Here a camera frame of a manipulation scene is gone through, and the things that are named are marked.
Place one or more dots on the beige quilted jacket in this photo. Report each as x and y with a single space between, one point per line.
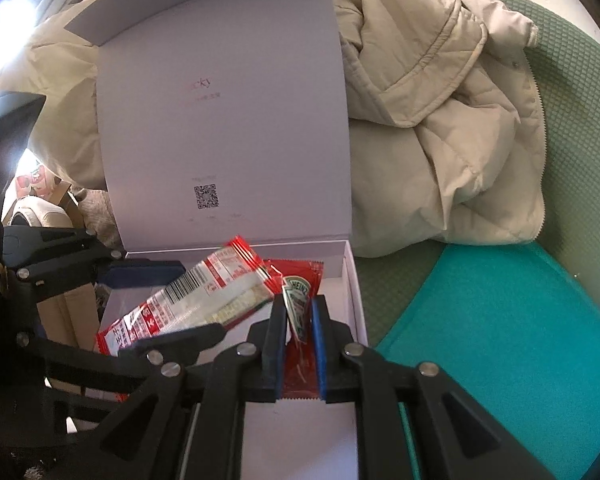
430 135

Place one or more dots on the white gift box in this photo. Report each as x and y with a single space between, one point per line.
220 110

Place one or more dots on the green quilted sofa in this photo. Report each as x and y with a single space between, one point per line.
580 110

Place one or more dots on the red and white snack packet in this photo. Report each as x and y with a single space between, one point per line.
205 290

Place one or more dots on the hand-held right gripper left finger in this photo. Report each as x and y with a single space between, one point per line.
279 355

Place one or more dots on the red ketchup packet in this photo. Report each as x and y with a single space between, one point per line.
300 372

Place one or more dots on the grey fuzzy cloth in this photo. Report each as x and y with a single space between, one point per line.
97 210

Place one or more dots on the red and white snack bag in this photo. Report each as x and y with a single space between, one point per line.
32 177

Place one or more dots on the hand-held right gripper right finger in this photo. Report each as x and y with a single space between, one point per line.
322 355

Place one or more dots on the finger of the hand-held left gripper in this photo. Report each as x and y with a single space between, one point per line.
190 337
145 271

